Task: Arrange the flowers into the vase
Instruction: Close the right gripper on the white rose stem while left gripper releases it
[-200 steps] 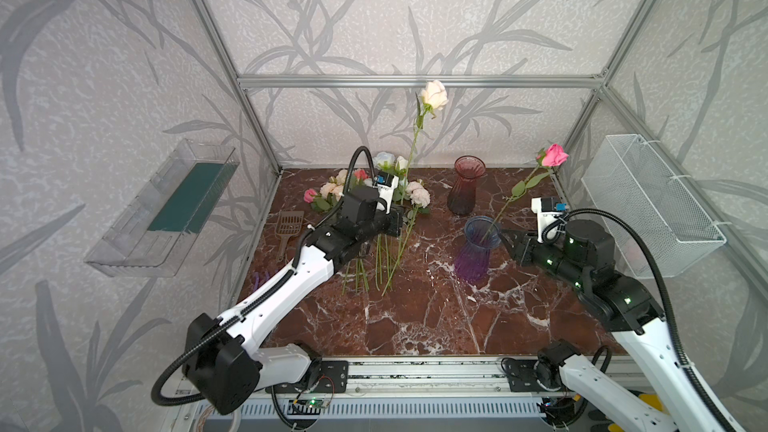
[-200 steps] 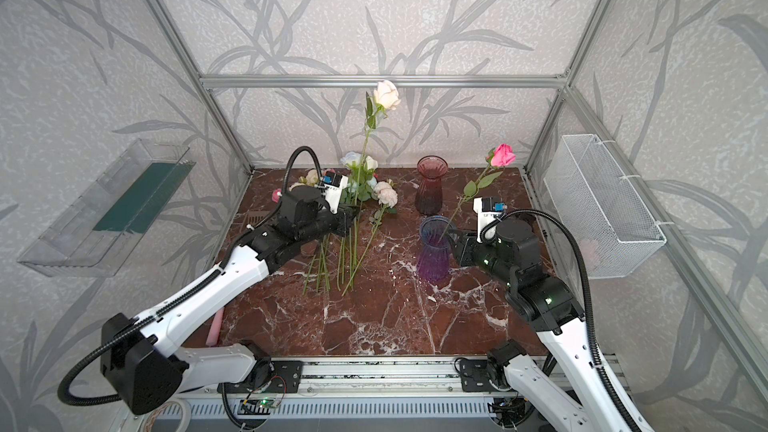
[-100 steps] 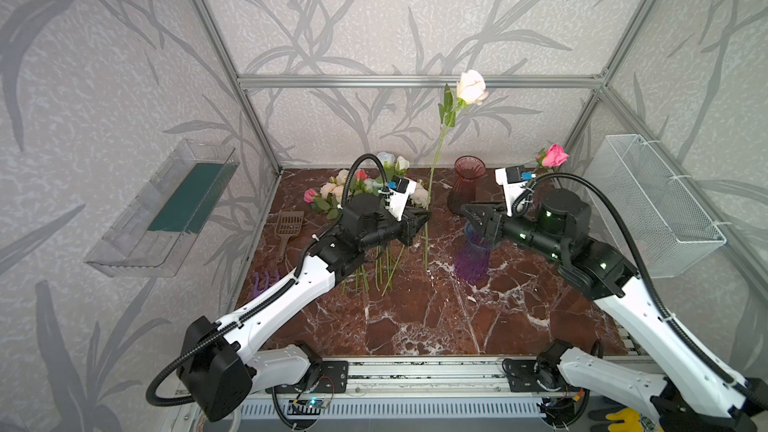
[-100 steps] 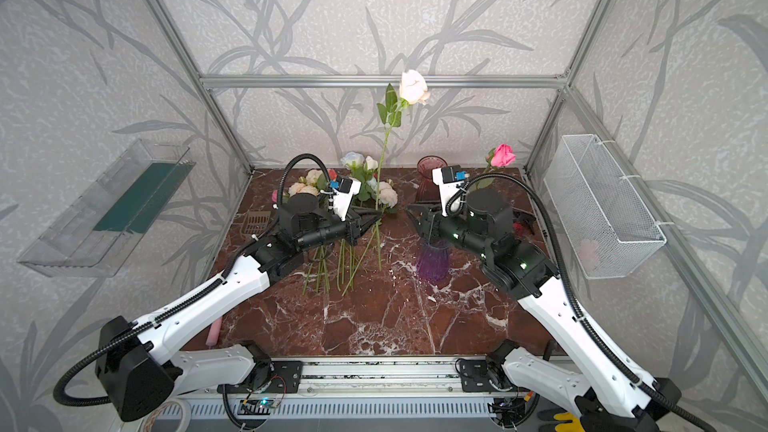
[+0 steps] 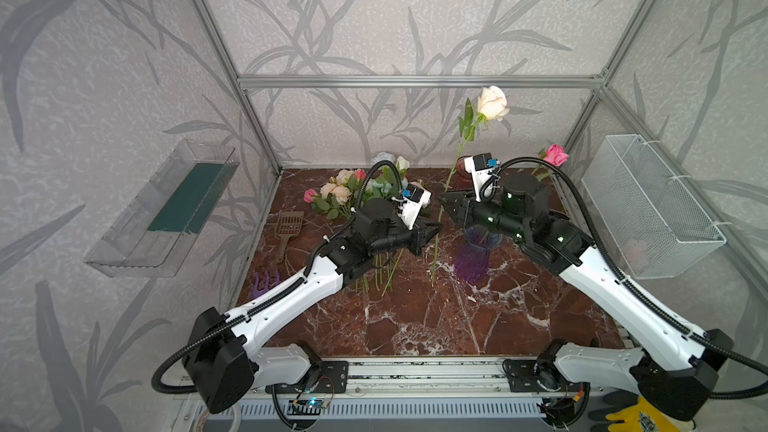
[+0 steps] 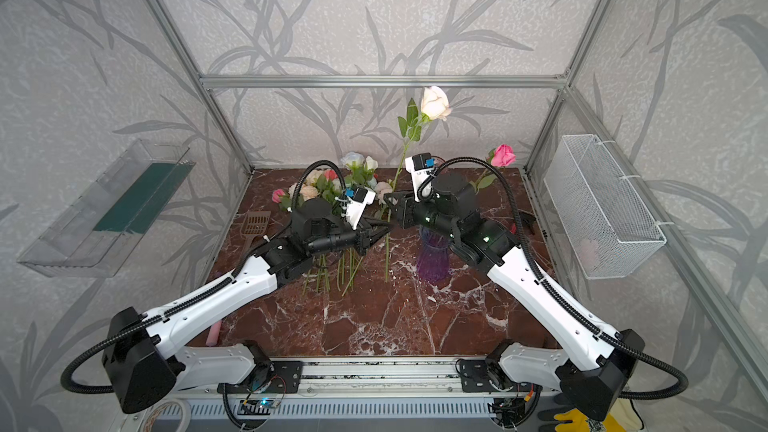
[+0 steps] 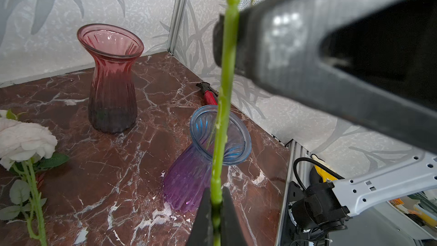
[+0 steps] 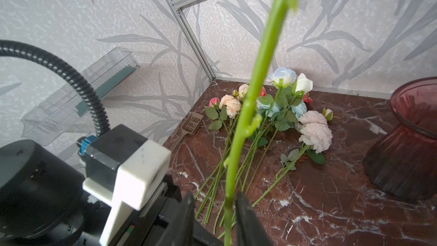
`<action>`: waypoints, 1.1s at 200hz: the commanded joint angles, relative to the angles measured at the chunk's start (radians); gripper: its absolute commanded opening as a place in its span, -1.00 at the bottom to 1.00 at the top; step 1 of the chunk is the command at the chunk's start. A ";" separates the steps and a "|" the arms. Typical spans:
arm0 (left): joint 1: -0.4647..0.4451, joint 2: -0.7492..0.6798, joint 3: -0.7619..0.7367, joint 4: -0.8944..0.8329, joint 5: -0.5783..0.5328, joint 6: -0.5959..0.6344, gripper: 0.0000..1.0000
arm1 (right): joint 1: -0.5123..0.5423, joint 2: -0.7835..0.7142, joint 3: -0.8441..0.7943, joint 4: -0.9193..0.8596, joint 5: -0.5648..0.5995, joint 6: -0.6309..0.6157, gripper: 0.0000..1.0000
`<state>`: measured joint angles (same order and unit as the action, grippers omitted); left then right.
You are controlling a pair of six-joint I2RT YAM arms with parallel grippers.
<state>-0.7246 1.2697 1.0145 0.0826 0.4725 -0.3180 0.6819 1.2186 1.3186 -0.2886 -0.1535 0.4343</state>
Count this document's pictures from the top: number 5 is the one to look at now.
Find red glass vase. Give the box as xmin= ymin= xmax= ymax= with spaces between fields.
xmin=456 ymin=155 xmax=475 ymax=189

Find flower bunch on table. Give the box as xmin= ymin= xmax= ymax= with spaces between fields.
xmin=303 ymin=152 xmax=410 ymax=284

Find white wire basket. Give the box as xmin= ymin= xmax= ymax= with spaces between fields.
xmin=582 ymin=134 xmax=727 ymax=279

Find clear plastic tray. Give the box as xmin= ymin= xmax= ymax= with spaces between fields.
xmin=84 ymin=139 xmax=240 ymax=278

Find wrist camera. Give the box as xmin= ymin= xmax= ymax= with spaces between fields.
xmin=460 ymin=153 xmax=500 ymax=202
xmin=399 ymin=182 xmax=432 ymax=230

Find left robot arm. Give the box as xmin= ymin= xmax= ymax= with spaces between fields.
xmin=151 ymin=180 xmax=442 ymax=414

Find pink rose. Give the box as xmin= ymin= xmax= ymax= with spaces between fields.
xmin=533 ymin=144 xmax=570 ymax=182

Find yellow work glove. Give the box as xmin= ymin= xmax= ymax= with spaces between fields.
xmin=588 ymin=391 xmax=679 ymax=432

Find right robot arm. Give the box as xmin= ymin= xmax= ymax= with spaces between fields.
xmin=438 ymin=154 xmax=767 ymax=421

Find blue purple glass vase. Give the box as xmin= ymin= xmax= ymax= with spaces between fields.
xmin=454 ymin=225 xmax=504 ymax=283

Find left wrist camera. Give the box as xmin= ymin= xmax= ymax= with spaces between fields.
xmin=399 ymin=182 xmax=432 ymax=230

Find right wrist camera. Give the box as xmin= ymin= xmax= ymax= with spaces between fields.
xmin=460 ymin=153 xmax=500 ymax=202

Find purple pink garden rake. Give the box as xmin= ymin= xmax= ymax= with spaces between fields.
xmin=249 ymin=271 xmax=281 ymax=300

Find brown slotted scoop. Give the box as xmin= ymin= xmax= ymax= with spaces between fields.
xmin=275 ymin=210 xmax=304 ymax=263

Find cream rose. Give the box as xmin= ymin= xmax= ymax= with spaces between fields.
xmin=429 ymin=85 xmax=511 ymax=285

